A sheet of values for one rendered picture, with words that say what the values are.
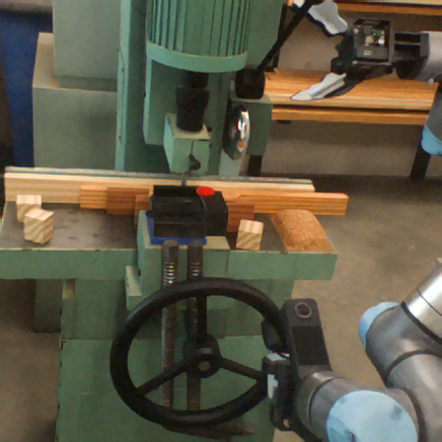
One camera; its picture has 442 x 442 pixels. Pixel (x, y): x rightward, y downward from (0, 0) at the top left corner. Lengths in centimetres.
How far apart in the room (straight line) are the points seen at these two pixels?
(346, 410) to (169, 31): 68
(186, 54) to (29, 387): 140
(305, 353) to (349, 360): 165
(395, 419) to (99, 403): 76
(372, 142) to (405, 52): 292
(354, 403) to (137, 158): 89
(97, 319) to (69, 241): 16
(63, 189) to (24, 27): 165
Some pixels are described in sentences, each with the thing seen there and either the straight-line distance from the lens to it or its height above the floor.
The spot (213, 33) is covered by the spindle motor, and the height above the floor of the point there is 126.
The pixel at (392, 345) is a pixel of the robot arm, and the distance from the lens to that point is 86.
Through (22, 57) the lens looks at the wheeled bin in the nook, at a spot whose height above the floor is 72.
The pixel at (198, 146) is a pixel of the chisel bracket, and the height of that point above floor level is 105.
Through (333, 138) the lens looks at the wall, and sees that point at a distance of 394.
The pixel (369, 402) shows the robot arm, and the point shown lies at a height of 104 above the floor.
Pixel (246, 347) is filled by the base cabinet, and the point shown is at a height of 68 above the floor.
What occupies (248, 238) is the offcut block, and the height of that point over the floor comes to 92.
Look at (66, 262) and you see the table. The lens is 119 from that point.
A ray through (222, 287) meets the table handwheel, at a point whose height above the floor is 95.
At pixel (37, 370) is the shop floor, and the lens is 233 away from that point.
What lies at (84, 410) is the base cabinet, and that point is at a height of 55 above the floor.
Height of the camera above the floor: 149
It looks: 27 degrees down
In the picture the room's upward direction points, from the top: 8 degrees clockwise
